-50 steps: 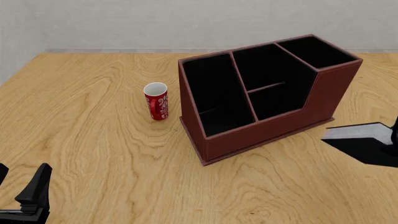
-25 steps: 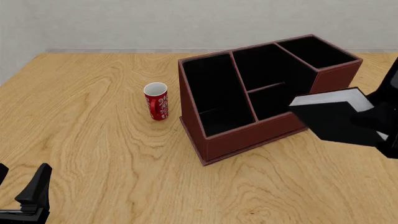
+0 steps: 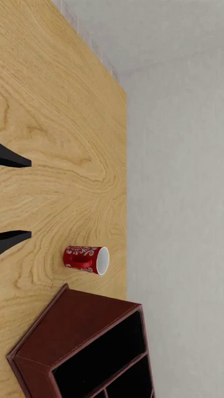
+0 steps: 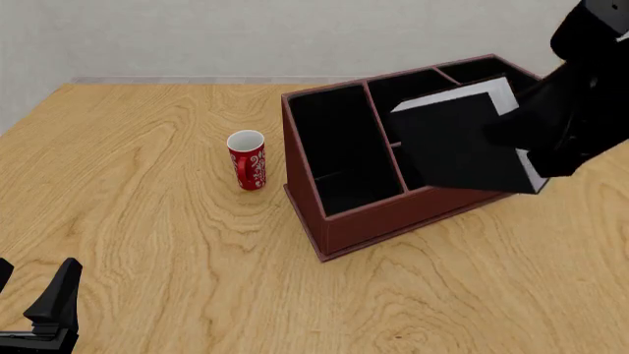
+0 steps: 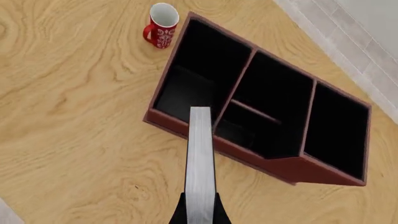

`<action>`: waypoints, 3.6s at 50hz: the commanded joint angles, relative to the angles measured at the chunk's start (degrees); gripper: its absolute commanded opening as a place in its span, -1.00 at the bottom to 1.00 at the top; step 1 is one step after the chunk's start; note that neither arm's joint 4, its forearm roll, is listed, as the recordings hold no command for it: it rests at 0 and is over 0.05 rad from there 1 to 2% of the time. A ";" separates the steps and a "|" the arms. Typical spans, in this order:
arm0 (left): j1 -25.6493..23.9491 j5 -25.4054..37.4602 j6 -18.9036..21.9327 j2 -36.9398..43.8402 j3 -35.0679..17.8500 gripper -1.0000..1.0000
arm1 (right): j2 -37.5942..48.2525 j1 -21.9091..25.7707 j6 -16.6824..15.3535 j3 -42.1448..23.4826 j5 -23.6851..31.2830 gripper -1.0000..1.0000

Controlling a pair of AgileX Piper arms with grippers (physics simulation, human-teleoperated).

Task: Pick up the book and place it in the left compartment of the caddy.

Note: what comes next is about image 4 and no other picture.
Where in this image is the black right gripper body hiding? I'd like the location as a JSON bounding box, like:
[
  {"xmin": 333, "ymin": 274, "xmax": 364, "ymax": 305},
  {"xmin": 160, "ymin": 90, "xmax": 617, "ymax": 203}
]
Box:
[{"xmin": 527, "ymin": 60, "xmax": 629, "ymax": 179}]

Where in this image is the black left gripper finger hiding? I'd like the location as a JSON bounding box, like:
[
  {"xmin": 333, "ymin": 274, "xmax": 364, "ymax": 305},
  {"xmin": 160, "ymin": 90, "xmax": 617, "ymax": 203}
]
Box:
[
  {"xmin": 0, "ymin": 257, "xmax": 15, "ymax": 295},
  {"xmin": 23, "ymin": 257, "xmax": 83, "ymax": 332}
]

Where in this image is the red-brown desk caddy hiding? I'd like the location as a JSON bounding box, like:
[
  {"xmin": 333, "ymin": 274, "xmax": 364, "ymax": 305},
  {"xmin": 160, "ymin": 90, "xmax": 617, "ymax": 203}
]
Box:
[{"xmin": 280, "ymin": 53, "xmax": 547, "ymax": 265}]

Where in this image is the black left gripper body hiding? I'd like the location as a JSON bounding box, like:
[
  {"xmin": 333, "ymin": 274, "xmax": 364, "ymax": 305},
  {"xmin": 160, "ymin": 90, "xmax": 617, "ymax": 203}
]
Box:
[{"xmin": 0, "ymin": 322, "xmax": 81, "ymax": 354}]

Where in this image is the red mug with white pattern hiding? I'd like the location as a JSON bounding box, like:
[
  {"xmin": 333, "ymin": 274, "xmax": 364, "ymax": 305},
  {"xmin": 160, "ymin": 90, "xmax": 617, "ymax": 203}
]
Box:
[{"xmin": 225, "ymin": 129, "xmax": 268, "ymax": 192}]

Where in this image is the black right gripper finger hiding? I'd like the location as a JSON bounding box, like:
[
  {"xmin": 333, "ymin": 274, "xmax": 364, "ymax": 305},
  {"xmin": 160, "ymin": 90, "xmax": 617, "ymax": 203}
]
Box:
[{"xmin": 483, "ymin": 73, "xmax": 567, "ymax": 150}]

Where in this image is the black book with white pages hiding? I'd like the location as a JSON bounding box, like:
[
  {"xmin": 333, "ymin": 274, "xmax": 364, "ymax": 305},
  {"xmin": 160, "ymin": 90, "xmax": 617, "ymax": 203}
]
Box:
[{"xmin": 389, "ymin": 75, "xmax": 551, "ymax": 196}]

